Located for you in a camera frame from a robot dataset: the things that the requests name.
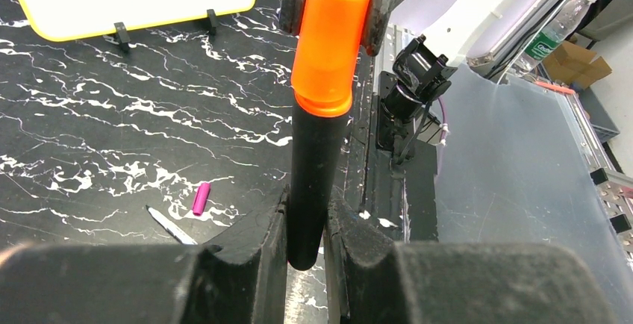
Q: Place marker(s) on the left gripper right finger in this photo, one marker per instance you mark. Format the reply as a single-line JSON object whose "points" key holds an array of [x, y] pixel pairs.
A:
{"points": [[373, 279]]}

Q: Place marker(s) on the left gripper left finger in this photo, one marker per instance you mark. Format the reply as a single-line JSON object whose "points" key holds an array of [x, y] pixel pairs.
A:
{"points": [[239, 276]]}

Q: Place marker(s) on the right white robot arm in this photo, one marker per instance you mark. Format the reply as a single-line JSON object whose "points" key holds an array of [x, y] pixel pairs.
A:
{"points": [[474, 20]]}

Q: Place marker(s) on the clear plastic water bottle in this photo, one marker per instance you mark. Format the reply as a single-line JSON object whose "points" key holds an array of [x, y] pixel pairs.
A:
{"points": [[551, 36]]}

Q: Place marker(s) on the purple pen cap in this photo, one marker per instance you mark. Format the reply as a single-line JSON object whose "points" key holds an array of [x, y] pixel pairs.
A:
{"points": [[201, 198]]}

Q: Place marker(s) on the grey plastic crate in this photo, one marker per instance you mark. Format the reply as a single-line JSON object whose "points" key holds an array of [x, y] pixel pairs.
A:
{"points": [[602, 123]]}

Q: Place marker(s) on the brown cardboard box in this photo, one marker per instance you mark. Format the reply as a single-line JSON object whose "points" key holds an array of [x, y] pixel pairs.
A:
{"points": [[575, 66]]}

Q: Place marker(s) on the orange black highlighter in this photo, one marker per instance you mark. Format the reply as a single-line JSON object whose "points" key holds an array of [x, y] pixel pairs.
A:
{"points": [[318, 129]]}

